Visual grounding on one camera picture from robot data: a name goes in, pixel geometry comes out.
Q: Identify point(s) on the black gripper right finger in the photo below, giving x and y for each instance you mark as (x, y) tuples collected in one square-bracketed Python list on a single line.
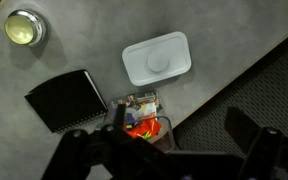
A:
[(262, 151)]

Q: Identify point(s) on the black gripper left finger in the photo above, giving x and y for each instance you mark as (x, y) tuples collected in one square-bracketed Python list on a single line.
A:
[(67, 153)]

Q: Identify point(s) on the white rectangular lid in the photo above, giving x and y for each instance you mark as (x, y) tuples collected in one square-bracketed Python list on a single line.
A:
[(157, 58)]

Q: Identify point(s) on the clear food container with snacks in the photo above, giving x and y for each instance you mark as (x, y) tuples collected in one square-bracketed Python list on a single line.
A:
[(144, 116)]

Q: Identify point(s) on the black spiral notebook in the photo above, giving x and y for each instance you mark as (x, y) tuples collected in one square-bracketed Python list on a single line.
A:
[(65, 100)]

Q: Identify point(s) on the dark grey sofa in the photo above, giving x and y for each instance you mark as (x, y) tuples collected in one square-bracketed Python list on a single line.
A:
[(270, 93)]

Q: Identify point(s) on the candle in silver tin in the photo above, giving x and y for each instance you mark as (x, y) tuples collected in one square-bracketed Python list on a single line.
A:
[(24, 28)]

